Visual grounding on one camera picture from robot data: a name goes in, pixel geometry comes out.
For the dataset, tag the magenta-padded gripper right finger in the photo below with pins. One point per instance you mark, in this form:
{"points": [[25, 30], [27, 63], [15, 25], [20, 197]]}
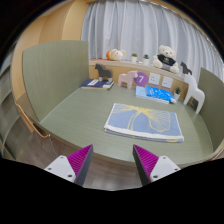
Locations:
{"points": [[160, 166]]}

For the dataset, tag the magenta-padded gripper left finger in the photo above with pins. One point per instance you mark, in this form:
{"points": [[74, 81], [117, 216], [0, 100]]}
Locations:
{"points": [[63, 165]]}

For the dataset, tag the wooden chair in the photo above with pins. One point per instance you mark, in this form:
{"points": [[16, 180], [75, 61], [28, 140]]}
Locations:
{"points": [[28, 121]]}

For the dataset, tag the bright blue book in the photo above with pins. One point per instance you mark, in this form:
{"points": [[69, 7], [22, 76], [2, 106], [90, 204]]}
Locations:
{"points": [[160, 94]]}

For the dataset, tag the small plant in white pot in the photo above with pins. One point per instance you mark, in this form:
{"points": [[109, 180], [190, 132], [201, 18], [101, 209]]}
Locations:
{"points": [[177, 95], [133, 59], [146, 61]]}

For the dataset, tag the light blue book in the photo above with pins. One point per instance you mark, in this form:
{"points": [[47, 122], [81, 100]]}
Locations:
{"points": [[140, 91]]}

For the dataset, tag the green desk partition panel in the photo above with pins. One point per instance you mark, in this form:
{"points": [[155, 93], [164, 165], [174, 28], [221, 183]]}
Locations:
{"points": [[213, 106], [53, 76]]}

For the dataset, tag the large white wooden horse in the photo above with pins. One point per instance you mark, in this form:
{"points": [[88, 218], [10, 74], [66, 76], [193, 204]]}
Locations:
{"points": [[194, 91]]}

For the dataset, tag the navy blue book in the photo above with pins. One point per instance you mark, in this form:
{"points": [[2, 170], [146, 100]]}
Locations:
{"points": [[90, 84]]}

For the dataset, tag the purple round number sign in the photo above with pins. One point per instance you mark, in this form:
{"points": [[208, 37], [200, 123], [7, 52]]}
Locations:
{"points": [[142, 79]]}

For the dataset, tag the pink wooden horse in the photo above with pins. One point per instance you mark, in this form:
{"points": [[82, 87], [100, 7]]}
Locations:
{"points": [[127, 78]]}

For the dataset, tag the small black wooden horse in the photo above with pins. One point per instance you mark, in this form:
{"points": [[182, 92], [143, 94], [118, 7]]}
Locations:
{"points": [[185, 68]]}

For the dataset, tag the dark grey wooden horse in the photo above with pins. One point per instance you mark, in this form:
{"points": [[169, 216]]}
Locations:
{"points": [[103, 71]]}

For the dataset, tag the wooden ledge shelf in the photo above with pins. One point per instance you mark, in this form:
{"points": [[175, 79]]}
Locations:
{"points": [[116, 69]]}

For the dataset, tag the white teddy bear black shirt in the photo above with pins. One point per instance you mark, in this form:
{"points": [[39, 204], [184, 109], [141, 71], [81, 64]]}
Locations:
{"points": [[166, 59]]}

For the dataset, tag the cream and orange plush toy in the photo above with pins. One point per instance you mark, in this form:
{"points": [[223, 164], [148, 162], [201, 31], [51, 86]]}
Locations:
{"points": [[116, 55]]}

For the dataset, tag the white curtain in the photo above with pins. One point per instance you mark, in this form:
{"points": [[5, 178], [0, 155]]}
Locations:
{"points": [[143, 26]]}

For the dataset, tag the white wall socket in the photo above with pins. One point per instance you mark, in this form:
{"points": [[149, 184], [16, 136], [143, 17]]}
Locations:
{"points": [[154, 79], [167, 82]]}

